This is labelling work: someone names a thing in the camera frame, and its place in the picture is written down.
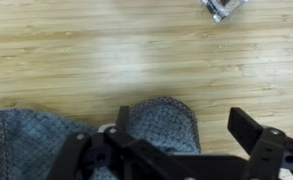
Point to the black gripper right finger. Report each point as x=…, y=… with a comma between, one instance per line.
x=266, y=150

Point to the gray terry towel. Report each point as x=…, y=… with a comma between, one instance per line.
x=36, y=140

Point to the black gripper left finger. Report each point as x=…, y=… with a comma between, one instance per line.
x=119, y=160

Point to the square glass jar black band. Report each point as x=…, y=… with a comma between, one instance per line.
x=224, y=8

